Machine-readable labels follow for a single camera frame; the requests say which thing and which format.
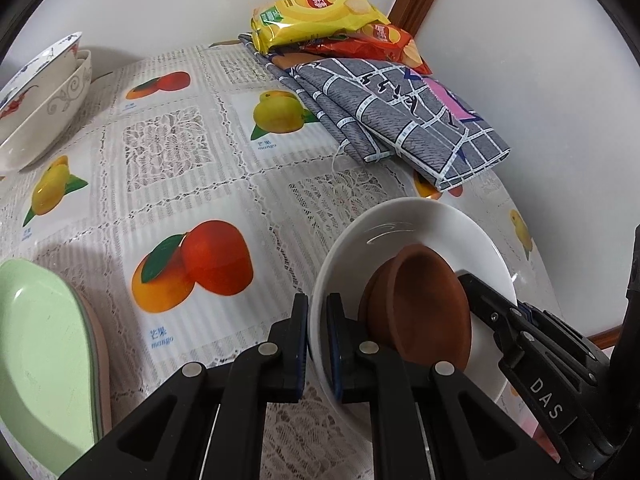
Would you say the white swirl-patterned bowl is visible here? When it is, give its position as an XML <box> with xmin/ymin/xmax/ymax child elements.
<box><xmin>0</xmin><ymin>49</ymin><xmax>94</xmax><ymax>177</ymax></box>

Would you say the pink square plate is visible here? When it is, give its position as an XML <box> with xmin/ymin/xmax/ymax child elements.
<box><xmin>80</xmin><ymin>305</ymin><xmax>114</xmax><ymax>436</ymax></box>

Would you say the fruit-print tablecloth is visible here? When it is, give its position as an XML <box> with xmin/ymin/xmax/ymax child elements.
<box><xmin>0</xmin><ymin>42</ymin><xmax>556</xmax><ymax>480</ymax></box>

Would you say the brown wooden baseboard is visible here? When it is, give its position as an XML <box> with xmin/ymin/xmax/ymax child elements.
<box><xmin>582</xmin><ymin>329</ymin><xmax>623</xmax><ymax>352</ymax></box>

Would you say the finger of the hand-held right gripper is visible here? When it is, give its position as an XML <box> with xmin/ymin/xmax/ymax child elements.
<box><xmin>457</xmin><ymin>272</ymin><xmax>581</xmax><ymax>436</ymax></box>

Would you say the small brown bowl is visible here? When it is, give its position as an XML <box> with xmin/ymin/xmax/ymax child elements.
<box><xmin>357</xmin><ymin>260</ymin><xmax>401</xmax><ymax>346</ymax></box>
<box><xmin>372</xmin><ymin>244</ymin><xmax>473</xmax><ymax>368</ymax></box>

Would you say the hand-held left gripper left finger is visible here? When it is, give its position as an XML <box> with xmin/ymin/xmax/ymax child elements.
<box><xmin>60</xmin><ymin>292</ymin><xmax>310</xmax><ymax>480</ymax></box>

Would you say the yellow chip bag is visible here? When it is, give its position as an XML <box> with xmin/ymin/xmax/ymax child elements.
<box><xmin>250</xmin><ymin>0</ymin><xmax>391</xmax><ymax>56</ymax></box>

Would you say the green square plate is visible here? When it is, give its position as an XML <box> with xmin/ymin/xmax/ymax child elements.
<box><xmin>0</xmin><ymin>258</ymin><xmax>101</xmax><ymax>476</ymax></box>

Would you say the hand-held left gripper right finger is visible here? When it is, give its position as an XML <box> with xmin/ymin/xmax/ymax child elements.
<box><xmin>325</xmin><ymin>292</ymin><xmax>561</xmax><ymax>480</ymax></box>

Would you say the blue floral bowl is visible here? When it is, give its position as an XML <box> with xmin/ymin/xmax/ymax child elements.
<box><xmin>0</xmin><ymin>31</ymin><xmax>84</xmax><ymax>126</ymax></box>

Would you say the grey checkered cloth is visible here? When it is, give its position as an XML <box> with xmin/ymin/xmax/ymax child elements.
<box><xmin>237</xmin><ymin>34</ymin><xmax>512</xmax><ymax>193</ymax></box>

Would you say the white round bowl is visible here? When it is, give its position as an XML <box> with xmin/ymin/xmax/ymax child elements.
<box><xmin>309</xmin><ymin>197</ymin><xmax>518</xmax><ymax>431</ymax></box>

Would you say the red chip bag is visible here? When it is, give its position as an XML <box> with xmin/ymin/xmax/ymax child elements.
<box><xmin>300</xmin><ymin>21</ymin><xmax>432</xmax><ymax>76</ymax></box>

